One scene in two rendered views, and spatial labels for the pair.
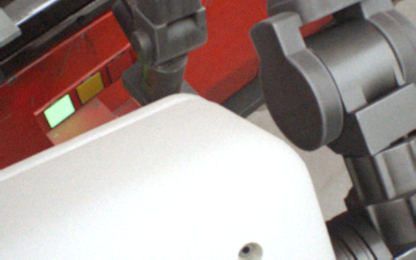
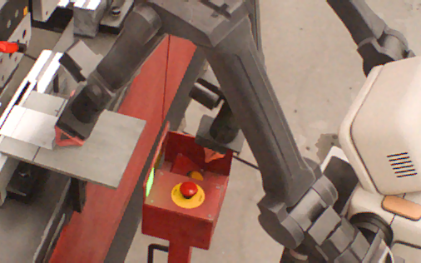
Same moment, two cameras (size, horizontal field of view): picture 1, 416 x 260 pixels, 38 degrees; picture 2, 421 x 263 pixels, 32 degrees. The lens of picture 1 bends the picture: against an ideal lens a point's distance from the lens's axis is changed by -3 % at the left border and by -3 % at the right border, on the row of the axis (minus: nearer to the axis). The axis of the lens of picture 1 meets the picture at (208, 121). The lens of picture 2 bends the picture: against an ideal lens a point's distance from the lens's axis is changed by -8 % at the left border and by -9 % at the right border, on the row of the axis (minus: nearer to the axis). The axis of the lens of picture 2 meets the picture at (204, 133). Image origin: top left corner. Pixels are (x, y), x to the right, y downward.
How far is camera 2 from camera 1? 108 cm
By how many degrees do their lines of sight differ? 28
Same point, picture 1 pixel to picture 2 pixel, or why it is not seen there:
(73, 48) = not seen: hidden behind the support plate
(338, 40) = (386, 42)
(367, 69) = (398, 48)
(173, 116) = (393, 65)
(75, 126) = (159, 191)
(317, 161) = (224, 208)
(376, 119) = not seen: hidden behind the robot
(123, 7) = (200, 86)
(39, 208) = (401, 86)
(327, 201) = (250, 232)
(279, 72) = (375, 59)
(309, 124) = not seen: hidden behind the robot
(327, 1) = (378, 29)
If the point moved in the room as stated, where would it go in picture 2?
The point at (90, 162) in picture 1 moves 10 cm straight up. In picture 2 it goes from (391, 80) to (404, 33)
